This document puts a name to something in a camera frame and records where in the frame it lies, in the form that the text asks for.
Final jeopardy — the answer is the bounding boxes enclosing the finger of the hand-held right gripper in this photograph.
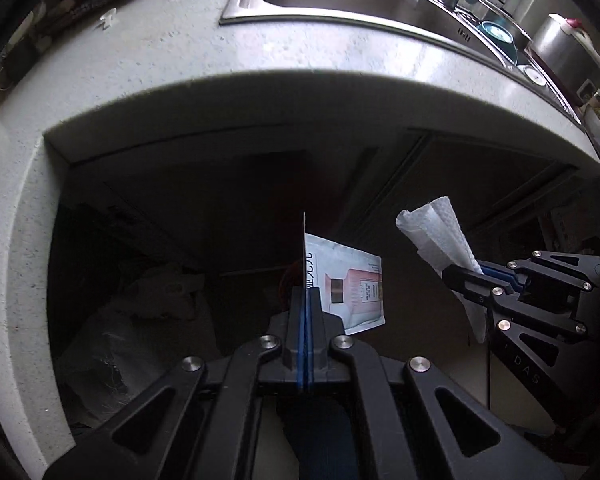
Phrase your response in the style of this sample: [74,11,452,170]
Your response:
[480,251,600,291]
[442,266,588,343]

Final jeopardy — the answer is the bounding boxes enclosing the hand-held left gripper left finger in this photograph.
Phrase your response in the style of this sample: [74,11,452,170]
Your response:
[45,285,307,480]

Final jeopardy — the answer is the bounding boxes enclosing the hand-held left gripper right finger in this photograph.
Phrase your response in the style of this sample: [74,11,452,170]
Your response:
[307,287,566,480]

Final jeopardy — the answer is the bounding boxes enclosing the white paper towel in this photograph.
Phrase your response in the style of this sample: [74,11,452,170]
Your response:
[396,196,488,345]

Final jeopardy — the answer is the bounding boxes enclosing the white printed sachet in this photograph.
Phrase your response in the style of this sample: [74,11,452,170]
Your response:
[301,211,387,336]

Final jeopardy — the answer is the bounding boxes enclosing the white plastic trash bag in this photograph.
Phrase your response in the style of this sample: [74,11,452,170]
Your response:
[60,260,221,426]

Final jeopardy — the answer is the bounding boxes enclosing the teal bowl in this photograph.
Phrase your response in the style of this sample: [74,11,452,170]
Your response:
[480,20,518,63]

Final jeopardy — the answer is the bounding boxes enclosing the black wire rack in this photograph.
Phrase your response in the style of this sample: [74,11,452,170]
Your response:
[10,0,191,61]

